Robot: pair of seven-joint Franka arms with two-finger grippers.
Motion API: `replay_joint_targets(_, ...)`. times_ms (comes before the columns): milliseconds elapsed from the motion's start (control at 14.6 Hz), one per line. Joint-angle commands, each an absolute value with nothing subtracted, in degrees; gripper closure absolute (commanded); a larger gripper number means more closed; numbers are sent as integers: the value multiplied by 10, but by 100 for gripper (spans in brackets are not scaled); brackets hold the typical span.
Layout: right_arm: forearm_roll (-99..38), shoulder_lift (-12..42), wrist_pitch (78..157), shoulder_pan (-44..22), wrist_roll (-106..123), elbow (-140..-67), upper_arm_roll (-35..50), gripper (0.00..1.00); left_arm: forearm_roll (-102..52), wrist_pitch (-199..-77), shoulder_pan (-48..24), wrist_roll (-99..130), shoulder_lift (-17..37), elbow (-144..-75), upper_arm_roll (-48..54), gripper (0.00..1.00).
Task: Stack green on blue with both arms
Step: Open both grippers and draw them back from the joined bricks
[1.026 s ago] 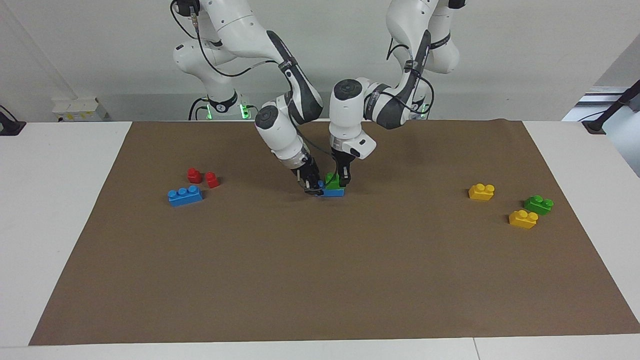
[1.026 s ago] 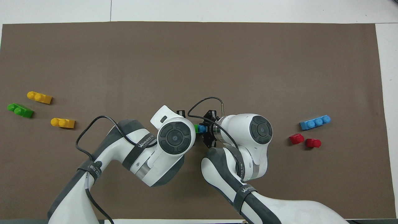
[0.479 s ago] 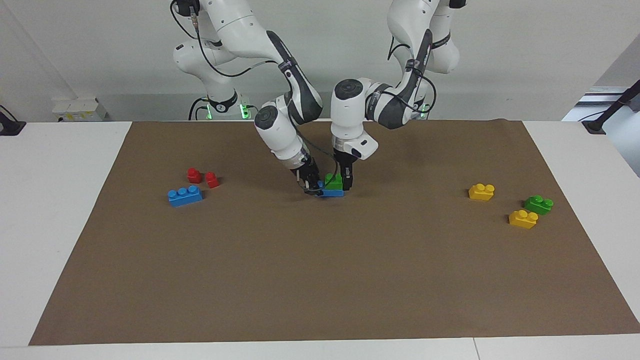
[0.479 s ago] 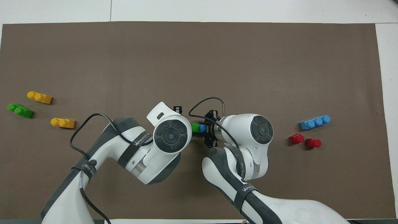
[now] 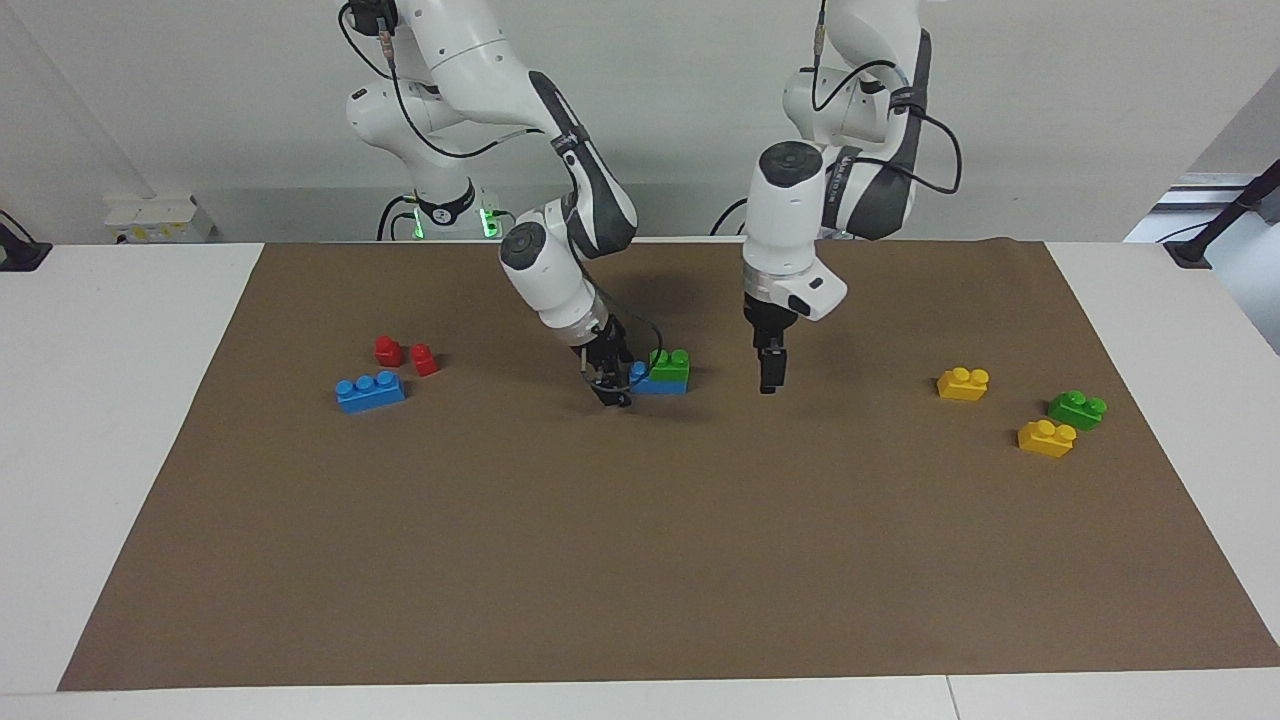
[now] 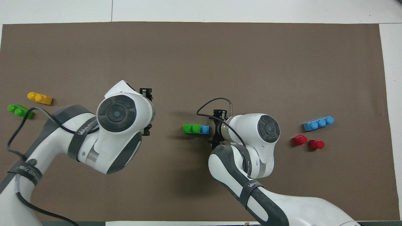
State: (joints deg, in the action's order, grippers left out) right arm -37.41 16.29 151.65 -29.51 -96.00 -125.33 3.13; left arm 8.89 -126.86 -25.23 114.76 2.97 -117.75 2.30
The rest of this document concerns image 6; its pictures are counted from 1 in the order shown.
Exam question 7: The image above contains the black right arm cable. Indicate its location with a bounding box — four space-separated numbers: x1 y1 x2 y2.
196 97 252 178

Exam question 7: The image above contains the green two-stud toy block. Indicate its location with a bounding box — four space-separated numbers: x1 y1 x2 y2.
7 104 35 119
183 124 202 135

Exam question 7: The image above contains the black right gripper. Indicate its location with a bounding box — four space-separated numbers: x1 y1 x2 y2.
139 88 228 151

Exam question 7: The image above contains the brown table mat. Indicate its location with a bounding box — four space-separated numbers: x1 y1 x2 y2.
0 21 401 222

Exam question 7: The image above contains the yellow two-stud toy block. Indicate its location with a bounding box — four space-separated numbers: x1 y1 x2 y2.
27 91 54 105

